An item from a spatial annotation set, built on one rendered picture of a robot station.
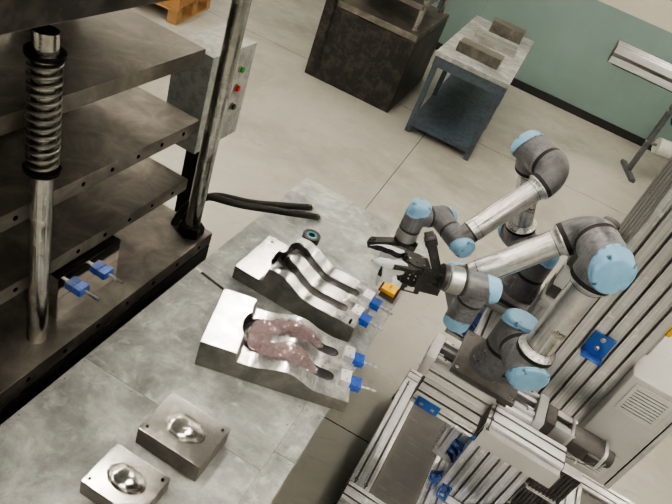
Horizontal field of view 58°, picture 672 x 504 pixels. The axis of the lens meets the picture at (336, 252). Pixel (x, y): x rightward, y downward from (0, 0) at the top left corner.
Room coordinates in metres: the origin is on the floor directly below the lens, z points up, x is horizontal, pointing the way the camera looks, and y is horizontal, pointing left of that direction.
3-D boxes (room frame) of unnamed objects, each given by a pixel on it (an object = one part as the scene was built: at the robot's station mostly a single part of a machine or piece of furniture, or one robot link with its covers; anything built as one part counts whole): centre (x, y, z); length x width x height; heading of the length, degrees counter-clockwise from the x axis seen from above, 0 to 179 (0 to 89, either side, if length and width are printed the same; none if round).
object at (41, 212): (1.14, 0.74, 1.10); 0.05 x 0.05 x 1.30
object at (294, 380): (1.41, 0.04, 0.86); 0.50 x 0.26 x 0.11; 96
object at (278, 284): (1.78, 0.05, 0.87); 0.50 x 0.26 x 0.14; 78
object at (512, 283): (2.01, -0.72, 1.09); 0.15 x 0.15 x 0.10
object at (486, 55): (6.31, -0.64, 0.46); 1.90 x 0.70 x 0.92; 171
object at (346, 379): (1.39, -0.23, 0.86); 0.13 x 0.05 x 0.05; 96
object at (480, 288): (1.34, -0.39, 1.43); 0.11 x 0.08 x 0.09; 103
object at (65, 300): (1.40, 0.95, 0.87); 0.50 x 0.27 x 0.17; 78
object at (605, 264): (1.40, -0.64, 1.41); 0.15 x 0.12 x 0.55; 13
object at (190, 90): (2.13, 0.70, 0.74); 0.30 x 0.22 x 1.47; 168
